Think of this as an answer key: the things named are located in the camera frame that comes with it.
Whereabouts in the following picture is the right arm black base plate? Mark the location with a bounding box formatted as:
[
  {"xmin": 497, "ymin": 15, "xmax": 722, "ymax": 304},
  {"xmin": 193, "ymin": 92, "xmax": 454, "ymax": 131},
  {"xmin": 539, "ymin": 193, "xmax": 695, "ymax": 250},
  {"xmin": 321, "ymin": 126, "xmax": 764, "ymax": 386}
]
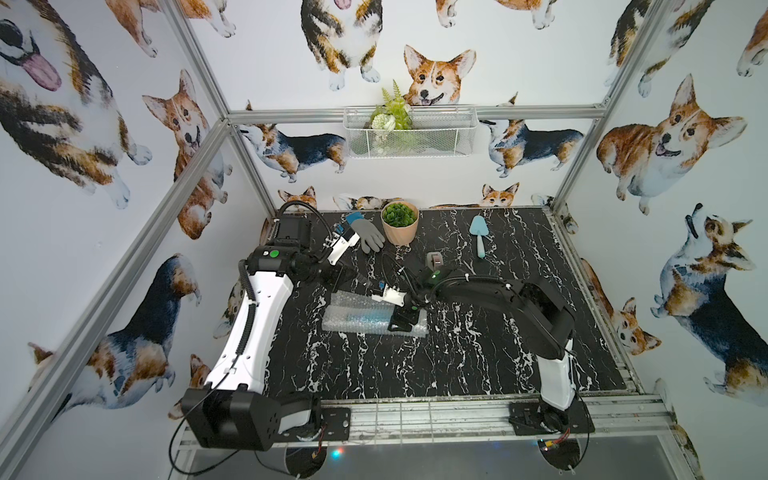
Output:
[{"xmin": 508, "ymin": 399, "xmax": 595, "ymax": 436}]

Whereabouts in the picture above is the beige pot green plant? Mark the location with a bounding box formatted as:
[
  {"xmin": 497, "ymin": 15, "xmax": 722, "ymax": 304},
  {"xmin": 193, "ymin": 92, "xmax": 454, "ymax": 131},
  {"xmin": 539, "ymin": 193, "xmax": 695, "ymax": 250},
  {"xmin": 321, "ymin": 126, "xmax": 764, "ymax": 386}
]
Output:
[{"xmin": 381, "ymin": 200, "xmax": 419, "ymax": 246}]

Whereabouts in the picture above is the grey glove blue cuff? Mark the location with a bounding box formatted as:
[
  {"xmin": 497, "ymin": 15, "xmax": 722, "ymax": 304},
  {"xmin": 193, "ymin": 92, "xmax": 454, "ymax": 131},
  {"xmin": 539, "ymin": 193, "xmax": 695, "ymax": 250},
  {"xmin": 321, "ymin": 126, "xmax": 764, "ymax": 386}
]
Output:
[{"xmin": 346, "ymin": 211, "xmax": 386, "ymax": 254}]

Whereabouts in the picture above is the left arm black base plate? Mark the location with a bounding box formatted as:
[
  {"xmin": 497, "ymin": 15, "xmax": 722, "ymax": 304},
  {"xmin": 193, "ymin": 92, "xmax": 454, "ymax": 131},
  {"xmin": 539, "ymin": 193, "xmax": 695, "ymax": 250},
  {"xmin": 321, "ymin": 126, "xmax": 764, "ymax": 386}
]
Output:
[{"xmin": 296, "ymin": 407, "xmax": 352, "ymax": 443}]

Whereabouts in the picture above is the white wire wall basket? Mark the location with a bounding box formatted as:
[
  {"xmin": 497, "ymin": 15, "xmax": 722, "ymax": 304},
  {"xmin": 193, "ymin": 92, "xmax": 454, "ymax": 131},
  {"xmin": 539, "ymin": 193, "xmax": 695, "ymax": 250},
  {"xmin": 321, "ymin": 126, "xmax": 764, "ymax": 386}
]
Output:
[{"xmin": 343, "ymin": 106, "xmax": 479, "ymax": 158}]

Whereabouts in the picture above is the aluminium front rail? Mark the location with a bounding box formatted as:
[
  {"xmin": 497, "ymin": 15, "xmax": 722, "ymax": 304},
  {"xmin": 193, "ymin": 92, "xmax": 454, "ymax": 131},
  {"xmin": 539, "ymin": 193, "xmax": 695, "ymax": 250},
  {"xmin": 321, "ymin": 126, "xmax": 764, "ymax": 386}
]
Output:
[{"xmin": 178, "ymin": 392, "xmax": 673, "ymax": 451}]

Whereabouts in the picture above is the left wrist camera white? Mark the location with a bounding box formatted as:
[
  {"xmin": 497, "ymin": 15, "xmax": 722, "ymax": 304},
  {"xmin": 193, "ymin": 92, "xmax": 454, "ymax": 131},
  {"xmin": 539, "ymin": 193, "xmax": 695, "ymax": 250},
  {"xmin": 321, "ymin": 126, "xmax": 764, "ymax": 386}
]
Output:
[{"xmin": 326, "ymin": 224, "xmax": 360, "ymax": 265}]

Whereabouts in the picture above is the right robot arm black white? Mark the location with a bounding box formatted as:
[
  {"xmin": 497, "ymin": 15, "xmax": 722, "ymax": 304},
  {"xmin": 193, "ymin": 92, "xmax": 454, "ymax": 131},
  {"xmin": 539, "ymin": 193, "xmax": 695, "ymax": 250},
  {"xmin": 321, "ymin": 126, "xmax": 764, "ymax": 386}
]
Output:
[{"xmin": 374, "ymin": 267, "xmax": 576, "ymax": 414}]

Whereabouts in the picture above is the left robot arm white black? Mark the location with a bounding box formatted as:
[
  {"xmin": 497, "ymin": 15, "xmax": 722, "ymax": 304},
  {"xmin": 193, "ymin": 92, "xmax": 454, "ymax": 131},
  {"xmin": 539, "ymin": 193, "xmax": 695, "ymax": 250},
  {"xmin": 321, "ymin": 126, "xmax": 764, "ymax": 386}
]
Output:
[{"xmin": 181, "ymin": 214, "xmax": 359, "ymax": 451}]

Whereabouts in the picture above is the clear bubble wrap sheet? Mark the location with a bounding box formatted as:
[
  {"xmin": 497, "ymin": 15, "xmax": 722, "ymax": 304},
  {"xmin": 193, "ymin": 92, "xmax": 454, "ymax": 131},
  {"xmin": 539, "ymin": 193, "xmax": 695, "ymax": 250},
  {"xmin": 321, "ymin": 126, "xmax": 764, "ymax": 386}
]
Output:
[{"xmin": 321, "ymin": 291, "xmax": 429, "ymax": 338}]

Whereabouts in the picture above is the green fern in basket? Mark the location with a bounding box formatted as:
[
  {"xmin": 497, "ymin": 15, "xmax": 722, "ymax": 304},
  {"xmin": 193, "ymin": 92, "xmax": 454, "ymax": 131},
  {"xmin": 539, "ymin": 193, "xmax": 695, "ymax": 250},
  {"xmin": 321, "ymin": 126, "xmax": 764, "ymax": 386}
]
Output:
[{"xmin": 369, "ymin": 81, "xmax": 414, "ymax": 156}]

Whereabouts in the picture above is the white tape dispenser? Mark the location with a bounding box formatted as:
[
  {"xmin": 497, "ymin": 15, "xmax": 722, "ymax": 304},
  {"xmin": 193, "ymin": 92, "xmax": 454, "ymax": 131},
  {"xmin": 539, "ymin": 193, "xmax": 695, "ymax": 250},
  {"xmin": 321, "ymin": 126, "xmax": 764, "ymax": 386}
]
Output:
[{"xmin": 425, "ymin": 251, "xmax": 444, "ymax": 271}]

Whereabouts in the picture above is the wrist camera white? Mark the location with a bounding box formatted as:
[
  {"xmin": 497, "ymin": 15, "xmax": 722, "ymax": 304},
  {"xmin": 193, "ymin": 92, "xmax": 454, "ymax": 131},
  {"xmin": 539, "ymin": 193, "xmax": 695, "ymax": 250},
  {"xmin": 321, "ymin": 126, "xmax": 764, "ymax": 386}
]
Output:
[
  {"xmin": 326, "ymin": 224, "xmax": 360, "ymax": 265},
  {"xmin": 371, "ymin": 286, "xmax": 407, "ymax": 307}
]

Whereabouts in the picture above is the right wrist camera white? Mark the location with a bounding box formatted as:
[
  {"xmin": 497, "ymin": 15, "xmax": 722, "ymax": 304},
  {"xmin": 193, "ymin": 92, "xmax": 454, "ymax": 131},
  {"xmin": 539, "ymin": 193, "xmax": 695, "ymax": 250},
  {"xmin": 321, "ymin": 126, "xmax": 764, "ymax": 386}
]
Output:
[{"xmin": 371, "ymin": 286, "xmax": 407, "ymax": 307}]

